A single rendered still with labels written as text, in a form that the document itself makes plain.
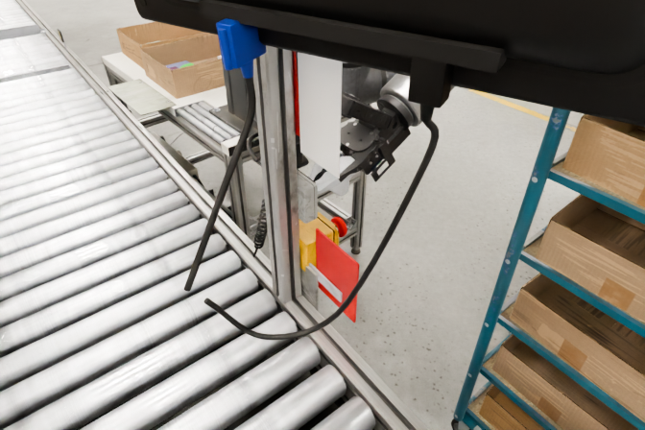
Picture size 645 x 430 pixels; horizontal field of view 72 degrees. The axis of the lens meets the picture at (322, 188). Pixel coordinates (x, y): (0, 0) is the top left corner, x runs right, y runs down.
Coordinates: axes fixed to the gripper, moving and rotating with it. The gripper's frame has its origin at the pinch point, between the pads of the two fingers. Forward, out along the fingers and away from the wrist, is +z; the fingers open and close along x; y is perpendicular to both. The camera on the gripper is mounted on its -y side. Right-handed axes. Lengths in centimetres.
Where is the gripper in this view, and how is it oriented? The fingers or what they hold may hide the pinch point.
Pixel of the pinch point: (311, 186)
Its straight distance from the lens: 72.1
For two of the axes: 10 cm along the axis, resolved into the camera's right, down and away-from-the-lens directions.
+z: -6.9, 7.1, -1.4
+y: 4.0, 5.3, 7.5
